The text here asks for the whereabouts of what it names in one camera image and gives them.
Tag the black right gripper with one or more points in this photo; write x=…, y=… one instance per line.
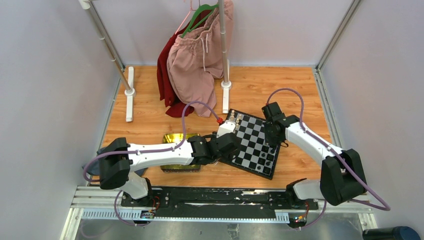
x=269, y=140

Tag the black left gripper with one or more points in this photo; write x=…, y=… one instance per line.
x=227, y=158

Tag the black and white chessboard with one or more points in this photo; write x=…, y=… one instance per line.
x=253, y=143

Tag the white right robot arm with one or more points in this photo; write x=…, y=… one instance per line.
x=342, y=176

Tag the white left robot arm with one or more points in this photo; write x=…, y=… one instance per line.
x=182, y=153

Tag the gold metal tin tray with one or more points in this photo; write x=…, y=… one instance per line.
x=177, y=168

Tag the dark red garment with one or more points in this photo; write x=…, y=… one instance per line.
x=166, y=91

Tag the pink shorts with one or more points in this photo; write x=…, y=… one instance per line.
x=195, y=62

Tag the white clothes rack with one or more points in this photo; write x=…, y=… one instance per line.
x=128, y=82

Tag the grey blue cloth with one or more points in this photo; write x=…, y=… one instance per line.
x=94, y=167

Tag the green clothes hanger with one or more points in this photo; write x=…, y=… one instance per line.
x=194, y=23

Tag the pink clothes hanger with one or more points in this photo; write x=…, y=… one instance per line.
x=184, y=24

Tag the dark blue cylinder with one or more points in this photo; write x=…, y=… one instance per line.
x=391, y=233

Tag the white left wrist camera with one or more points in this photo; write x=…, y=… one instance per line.
x=226, y=128

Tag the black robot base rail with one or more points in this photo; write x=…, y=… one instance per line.
x=207, y=205

